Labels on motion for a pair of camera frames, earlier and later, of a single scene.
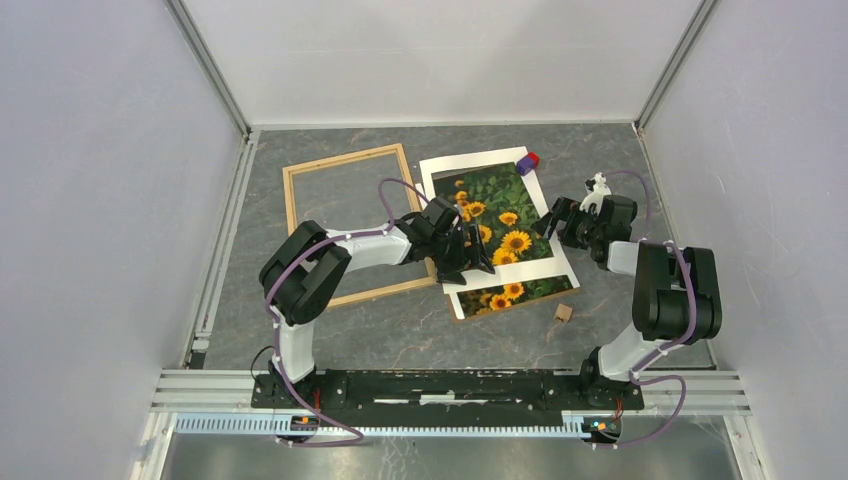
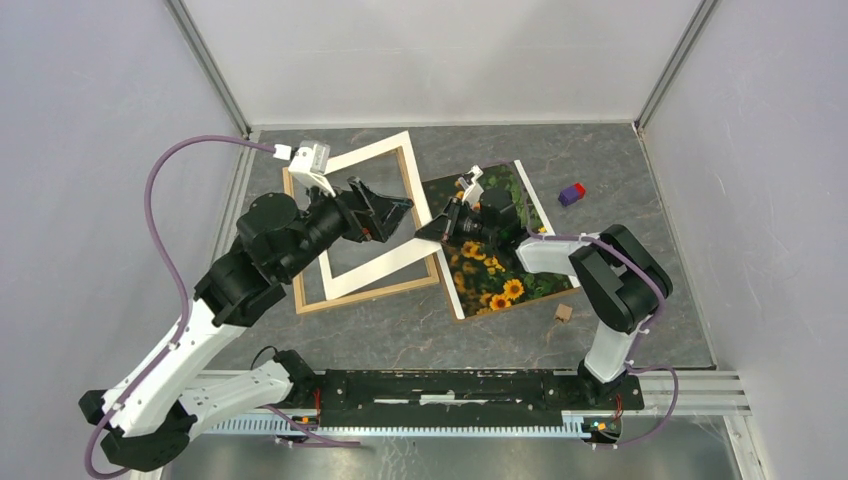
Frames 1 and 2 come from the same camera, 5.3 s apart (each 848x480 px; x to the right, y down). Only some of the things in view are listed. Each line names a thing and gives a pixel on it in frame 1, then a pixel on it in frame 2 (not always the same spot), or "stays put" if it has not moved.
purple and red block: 527,163 → 571,194
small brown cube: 563,313 stays put
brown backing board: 507,309 stays put
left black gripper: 451,273 → 362,224
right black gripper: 565,210 → 444,227
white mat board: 430,167 → 335,287
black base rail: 444,393 stays put
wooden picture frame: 412,285 stays put
